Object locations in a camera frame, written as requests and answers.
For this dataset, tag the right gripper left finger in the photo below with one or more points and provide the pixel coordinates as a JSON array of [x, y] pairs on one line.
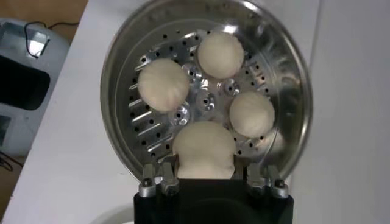
[[164, 179]]

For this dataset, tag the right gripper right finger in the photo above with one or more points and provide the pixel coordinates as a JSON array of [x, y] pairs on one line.
[[262, 179]]

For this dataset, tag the white steamed baozi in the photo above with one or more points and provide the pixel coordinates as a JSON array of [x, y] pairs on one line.
[[221, 54], [163, 85], [251, 114], [204, 149]]

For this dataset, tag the perforated steel steamer basket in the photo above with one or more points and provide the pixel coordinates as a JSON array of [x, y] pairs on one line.
[[274, 61]]

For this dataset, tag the white round plate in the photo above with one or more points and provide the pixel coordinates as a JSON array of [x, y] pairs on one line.
[[119, 217]]

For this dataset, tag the grey robot torso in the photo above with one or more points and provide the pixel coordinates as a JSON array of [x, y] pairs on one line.
[[58, 61]]

